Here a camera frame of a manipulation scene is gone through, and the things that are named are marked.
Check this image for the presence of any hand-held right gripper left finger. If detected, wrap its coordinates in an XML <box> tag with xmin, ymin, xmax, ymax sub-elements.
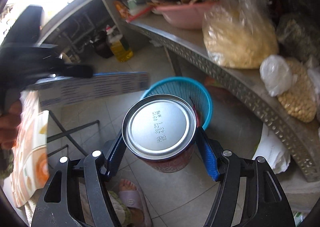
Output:
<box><xmin>31</xmin><ymin>134</ymin><xmax>126</xmax><ymax>227</ymax></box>

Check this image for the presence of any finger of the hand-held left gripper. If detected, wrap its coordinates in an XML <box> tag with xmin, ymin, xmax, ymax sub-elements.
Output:
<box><xmin>54</xmin><ymin>64</ymin><xmax>94</xmax><ymax>79</ymax></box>

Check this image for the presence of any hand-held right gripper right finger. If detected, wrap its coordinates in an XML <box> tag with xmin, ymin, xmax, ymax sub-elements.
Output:
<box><xmin>196</xmin><ymin>128</ymin><xmax>297</xmax><ymax>227</ymax></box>

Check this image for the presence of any white and blue box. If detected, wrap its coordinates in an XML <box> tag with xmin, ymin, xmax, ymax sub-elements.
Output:
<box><xmin>25</xmin><ymin>72</ymin><xmax>150</xmax><ymax>108</ymax></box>

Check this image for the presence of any red tin can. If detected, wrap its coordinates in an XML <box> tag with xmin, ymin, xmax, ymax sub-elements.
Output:
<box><xmin>122</xmin><ymin>94</ymin><xmax>201</xmax><ymax>173</ymax></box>

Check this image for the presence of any blue plastic waste basket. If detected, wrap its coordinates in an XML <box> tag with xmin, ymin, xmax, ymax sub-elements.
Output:
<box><xmin>140</xmin><ymin>76</ymin><xmax>213</xmax><ymax>131</ymax></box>

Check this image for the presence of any person's left hand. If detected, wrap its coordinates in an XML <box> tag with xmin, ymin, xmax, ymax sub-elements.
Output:
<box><xmin>0</xmin><ymin>100</ymin><xmax>23</xmax><ymax>152</ymax></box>

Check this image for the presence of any person's foot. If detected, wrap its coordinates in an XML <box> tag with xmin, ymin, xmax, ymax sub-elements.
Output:
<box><xmin>118</xmin><ymin>179</ymin><xmax>145</xmax><ymax>227</ymax></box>

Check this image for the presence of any dark bottle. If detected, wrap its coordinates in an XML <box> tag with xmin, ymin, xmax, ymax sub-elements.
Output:
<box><xmin>94</xmin><ymin>31</ymin><xmax>113</xmax><ymax>59</ymax></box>

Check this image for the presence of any yellow cooking oil bottle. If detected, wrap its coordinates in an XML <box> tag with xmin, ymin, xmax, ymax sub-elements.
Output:
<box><xmin>106</xmin><ymin>26</ymin><xmax>134</xmax><ymax>63</ymax></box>

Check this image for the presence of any pink slipper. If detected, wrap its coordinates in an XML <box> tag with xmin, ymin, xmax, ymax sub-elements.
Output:
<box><xmin>117</xmin><ymin>182</ymin><xmax>152</xmax><ymax>227</ymax></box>

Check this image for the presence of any large white plastic bag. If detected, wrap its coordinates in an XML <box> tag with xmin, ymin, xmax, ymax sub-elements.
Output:
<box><xmin>252</xmin><ymin>127</ymin><xmax>292</xmax><ymax>175</ymax></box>

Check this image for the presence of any metal checker-plate shelf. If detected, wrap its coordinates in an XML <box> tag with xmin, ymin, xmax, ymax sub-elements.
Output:
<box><xmin>129</xmin><ymin>15</ymin><xmax>320</xmax><ymax>183</ymax></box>

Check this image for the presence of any tile-patterned table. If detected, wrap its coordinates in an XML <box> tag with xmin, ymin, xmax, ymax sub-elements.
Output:
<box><xmin>11</xmin><ymin>91</ymin><xmax>101</xmax><ymax>208</ymax></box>

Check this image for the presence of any red utensil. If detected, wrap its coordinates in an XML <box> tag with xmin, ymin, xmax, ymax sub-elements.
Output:
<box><xmin>126</xmin><ymin>7</ymin><xmax>153</xmax><ymax>23</ymax></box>

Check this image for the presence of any white rag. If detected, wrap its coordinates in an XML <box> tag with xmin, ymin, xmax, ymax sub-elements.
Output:
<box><xmin>149</xmin><ymin>38</ymin><xmax>165</xmax><ymax>48</ymax></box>

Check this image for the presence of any small white plastic bag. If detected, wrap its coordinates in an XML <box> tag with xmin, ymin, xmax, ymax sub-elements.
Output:
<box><xmin>259</xmin><ymin>55</ymin><xmax>293</xmax><ymax>97</ymax></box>

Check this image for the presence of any bag of soybeans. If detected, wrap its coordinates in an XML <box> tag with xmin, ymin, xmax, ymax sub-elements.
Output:
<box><xmin>277</xmin><ymin>57</ymin><xmax>318</xmax><ymax>123</ymax></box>

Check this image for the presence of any bag of yellow grain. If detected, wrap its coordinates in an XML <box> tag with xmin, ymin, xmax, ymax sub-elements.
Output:
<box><xmin>202</xmin><ymin>0</ymin><xmax>279</xmax><ymax>69</ymax></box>

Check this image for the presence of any pink plastic basin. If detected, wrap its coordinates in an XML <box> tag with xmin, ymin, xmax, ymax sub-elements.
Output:
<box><xmin>156</xmin><ymin>1</ymin><xmax>221</xmax><ymax>30</ymax></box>

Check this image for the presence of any pinkish white plastic bag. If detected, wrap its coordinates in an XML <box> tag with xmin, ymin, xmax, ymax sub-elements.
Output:
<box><xmin>307</xmin><ymin>67</ymin><xmax>320</xmax><ymax>121</ymax></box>

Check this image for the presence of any dark filled plastic bag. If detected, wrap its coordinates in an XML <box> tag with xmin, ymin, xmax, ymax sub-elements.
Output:
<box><xmin>276</xmin><ymin>14</ymin><xmax>320</xmax><ymax>62</ymax></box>

